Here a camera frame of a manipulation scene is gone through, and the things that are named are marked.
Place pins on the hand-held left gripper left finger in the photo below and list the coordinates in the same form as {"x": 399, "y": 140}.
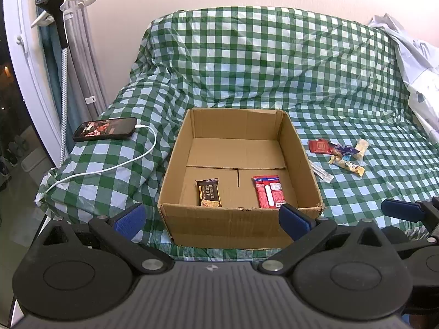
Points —
{"x": 132, "y": 220}

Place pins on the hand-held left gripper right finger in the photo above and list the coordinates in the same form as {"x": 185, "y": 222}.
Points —
{"x": 295, "y": 221}

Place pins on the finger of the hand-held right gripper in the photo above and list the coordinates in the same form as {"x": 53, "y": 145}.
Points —
{"x": 401, "y": 209}

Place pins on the yellow white snack bar packet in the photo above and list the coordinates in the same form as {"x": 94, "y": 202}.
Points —
{"x": 353, "y": 168}

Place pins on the white nougat snack packet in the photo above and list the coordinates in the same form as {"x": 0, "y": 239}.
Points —
{"x": 362, "y": 147}

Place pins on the red square snack packet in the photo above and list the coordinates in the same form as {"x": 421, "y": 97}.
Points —
{"x": 319, "y": 146}

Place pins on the brown cardboard box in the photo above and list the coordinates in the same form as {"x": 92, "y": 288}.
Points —
{"x": 212, "y": 226}

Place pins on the purple snack packet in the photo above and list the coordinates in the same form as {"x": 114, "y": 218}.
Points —
{"x": 343, "y": 150}

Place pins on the red white snack packet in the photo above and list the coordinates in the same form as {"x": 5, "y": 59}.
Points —
{"x": 269, "y": 192}

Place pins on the silver stick packet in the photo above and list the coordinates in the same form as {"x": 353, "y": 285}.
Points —
{"x": 322, "y": 173}

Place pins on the brown snack bar packet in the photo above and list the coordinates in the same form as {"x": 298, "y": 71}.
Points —
{"x": 208, "y": 192}

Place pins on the black smartphone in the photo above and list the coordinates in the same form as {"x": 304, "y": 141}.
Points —
{"x": 106, "y": 128}

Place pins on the white curtain clip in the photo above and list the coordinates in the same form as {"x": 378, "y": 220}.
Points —
{"x": 90, "y": 99}

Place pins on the pale slippers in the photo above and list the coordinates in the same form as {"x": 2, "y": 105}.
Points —
{"x": 20, "y": 144}

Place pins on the white printed cloth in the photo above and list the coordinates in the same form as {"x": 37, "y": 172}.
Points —
{"x": 422, "y": 75}

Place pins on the green checked bed sheet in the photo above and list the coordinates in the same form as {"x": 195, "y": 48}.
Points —
{"x": 257, "y": 58}

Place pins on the white door frame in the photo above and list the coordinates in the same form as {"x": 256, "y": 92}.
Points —
{"x": 31, "y": 75}

